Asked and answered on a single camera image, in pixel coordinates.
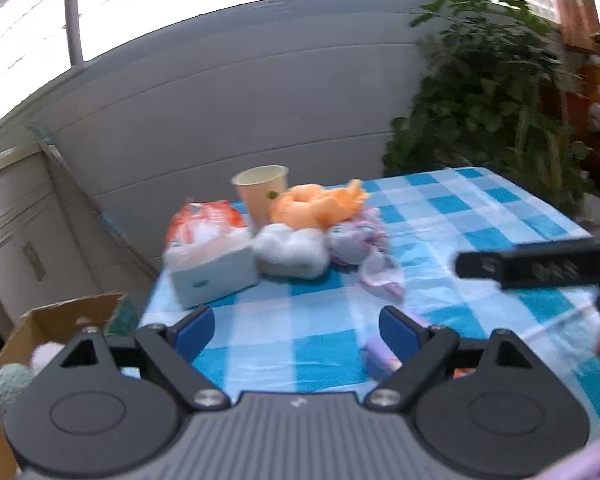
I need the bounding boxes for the white patterned cloth bundle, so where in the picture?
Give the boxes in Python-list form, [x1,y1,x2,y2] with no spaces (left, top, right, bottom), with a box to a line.
[326,207,405,304]

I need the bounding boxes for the pink fluffy soft item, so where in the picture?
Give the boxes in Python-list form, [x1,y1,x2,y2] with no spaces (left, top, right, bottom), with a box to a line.
[29,341,65,375]

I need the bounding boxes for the white fluffy soft ball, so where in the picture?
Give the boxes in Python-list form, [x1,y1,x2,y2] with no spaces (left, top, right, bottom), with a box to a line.
[252,223,330,280]

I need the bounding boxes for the teal knitted soft item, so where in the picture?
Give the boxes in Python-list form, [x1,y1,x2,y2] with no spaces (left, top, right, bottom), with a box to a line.
[0,363,34,426]

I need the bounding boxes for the orange plush toy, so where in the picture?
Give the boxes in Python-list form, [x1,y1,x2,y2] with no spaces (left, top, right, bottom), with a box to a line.
[268,179,368,230]

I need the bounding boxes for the tissue pack orange white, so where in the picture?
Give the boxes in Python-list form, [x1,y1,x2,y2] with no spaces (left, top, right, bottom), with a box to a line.
[162,200,259,307]

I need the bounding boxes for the blue white checkered tablecloth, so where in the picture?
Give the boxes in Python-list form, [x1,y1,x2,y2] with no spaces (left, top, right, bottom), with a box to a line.
[136,166,600,441]

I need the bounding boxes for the cardboard box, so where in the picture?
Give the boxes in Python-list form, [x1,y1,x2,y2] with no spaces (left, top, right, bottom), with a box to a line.
[0,292,126,480]

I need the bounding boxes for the white cabinet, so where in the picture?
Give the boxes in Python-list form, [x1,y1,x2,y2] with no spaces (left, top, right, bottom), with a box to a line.
[0,144,100,323]

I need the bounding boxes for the paper cup green print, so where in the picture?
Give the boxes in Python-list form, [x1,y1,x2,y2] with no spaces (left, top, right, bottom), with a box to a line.
[232,165,288,231]

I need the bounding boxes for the green potted plant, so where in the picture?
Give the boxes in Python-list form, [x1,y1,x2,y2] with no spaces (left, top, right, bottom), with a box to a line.
[382,0,592,216]

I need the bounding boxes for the grey mop pole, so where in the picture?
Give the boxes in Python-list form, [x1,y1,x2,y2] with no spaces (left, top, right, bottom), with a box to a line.
[26,120,159,281]

